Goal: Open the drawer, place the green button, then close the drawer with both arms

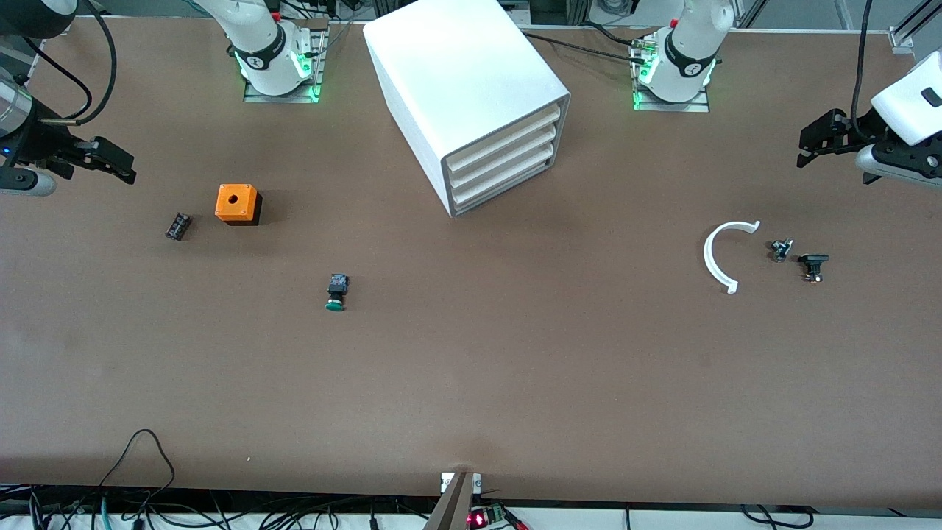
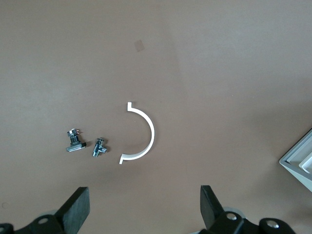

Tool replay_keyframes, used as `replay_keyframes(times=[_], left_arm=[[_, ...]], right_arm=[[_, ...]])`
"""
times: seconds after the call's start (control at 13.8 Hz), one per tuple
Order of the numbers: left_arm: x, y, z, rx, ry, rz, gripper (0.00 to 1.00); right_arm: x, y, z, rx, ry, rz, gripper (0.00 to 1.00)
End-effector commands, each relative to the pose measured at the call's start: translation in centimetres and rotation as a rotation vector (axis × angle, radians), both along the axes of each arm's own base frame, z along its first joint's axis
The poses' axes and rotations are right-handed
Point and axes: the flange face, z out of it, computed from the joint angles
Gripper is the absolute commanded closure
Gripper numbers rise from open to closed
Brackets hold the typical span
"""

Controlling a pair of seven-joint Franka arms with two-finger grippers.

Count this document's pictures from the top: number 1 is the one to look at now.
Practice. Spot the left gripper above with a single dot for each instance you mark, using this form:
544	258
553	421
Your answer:
865	126

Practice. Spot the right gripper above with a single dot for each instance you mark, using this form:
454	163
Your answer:
33	141

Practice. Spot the green push button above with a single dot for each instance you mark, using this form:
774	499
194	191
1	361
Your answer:
337	287

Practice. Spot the lowest white cabinet drawer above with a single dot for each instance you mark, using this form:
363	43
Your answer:
500	180

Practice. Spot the highest white cabinet drawer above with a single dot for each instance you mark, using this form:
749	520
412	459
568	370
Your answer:
500	144

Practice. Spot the middle white cabinet drawer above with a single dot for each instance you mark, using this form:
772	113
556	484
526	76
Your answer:
500	162

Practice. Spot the white drawer cabinet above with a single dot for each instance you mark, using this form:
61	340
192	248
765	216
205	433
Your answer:
456	66

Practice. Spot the small black terminal block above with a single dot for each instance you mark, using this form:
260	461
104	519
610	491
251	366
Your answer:
178	227

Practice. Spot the small grey metal component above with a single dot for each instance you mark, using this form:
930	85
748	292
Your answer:
780	251

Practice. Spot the orange box with hole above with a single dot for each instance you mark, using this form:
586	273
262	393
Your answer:
235	202

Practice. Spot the white curved plastic arc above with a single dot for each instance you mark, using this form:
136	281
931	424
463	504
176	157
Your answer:
709	254

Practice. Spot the circuit board with red light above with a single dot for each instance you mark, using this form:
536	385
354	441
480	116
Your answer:
482	517

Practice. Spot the small black switch component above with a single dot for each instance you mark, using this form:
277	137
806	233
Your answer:
813	260

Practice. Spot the aluminium frame profile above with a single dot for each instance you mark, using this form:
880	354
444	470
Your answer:
901	37

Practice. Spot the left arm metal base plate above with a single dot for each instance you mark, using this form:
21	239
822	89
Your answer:
695	107

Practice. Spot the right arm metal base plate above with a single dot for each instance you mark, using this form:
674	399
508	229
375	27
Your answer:
254	96

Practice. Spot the white mount bracket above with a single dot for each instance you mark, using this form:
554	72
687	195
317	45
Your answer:
445	482

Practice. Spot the brown camera mount post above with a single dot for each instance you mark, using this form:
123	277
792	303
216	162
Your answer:
452	509

